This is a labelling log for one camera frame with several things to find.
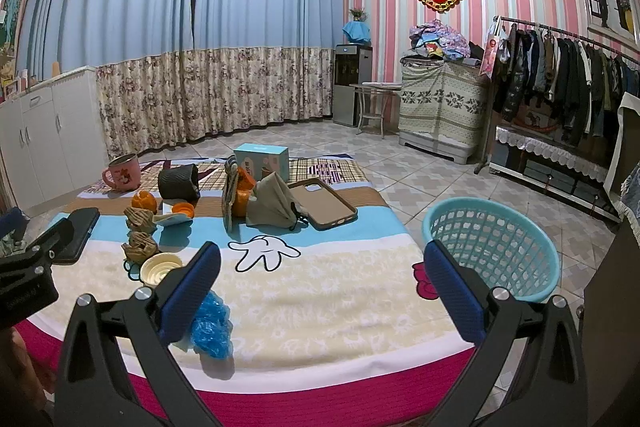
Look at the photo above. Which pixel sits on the orange bottle cap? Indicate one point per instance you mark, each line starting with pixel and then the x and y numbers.
pixel 183 208

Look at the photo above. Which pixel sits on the turquoise plastic laundry basket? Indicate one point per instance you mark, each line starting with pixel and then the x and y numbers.
pixel 504 247

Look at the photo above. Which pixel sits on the black ribbed paper cup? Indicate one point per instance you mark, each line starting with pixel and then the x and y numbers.
pixel 179 183

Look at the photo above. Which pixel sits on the orange snack bag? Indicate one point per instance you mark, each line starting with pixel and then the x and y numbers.
pixel 243 188

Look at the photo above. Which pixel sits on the water dispenser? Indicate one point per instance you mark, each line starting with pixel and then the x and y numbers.
pixel 352 65

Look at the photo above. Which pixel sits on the blue floral curtain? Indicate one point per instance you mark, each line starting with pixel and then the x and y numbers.
pixel 173 71

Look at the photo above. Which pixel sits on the printed snack wrapper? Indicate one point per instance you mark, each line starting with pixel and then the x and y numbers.
pixel 228 197

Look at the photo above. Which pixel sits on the brown phone case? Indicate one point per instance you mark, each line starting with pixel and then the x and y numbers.
pixel 321 206

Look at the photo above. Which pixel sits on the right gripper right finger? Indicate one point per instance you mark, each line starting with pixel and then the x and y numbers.
pixel 549 387

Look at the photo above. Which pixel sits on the pile of folded clothes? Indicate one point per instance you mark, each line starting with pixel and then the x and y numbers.
pixel 436 39

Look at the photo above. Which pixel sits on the white paper card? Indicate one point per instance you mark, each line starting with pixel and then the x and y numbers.
pixel 168 219

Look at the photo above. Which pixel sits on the cream paper cupcake liner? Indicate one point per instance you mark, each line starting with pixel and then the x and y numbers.
pixel 154 269

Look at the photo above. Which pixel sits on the brown paper ball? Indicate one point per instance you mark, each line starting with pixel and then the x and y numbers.
pixel 140 220

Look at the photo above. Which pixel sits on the teal cardboard box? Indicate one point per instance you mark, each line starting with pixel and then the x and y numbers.
pixel 260 160

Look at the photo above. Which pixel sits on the cartoon striped blanket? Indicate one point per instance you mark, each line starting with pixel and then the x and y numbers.
pixel 329 328

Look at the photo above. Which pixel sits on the blue covered potted plant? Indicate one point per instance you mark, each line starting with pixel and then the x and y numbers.
pixel 356 30

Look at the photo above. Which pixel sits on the low shelf with lace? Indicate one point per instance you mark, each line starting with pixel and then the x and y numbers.
pixel 553 169

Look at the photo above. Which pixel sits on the peeled orange peel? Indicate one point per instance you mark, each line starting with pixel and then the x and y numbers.
pixel 144 200

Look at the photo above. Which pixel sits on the clothes rack with garments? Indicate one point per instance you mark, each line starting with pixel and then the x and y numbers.
pixel 552 94

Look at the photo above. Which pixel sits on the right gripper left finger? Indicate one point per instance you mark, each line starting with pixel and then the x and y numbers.
pixel 94 388

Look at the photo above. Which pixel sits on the black glasses case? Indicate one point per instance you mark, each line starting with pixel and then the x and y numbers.
pixel 83 221

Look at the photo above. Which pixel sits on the blue patterned sofa cover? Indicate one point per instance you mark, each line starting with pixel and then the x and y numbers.
pixel 630 200

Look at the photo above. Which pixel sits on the white cabinet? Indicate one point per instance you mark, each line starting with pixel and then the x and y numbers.
pixel 52 138

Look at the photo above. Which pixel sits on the khaki cloth mask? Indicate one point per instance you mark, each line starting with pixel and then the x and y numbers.
pixel 271 204

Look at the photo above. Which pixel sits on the covered chest with cloth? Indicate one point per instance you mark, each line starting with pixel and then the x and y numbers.
pixel 442 107

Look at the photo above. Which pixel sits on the blue plastic bag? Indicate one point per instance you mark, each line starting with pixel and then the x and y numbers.
pixel 210 330

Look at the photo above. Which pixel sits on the pink cartoon mug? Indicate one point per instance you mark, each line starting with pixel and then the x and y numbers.
pixel 123 174

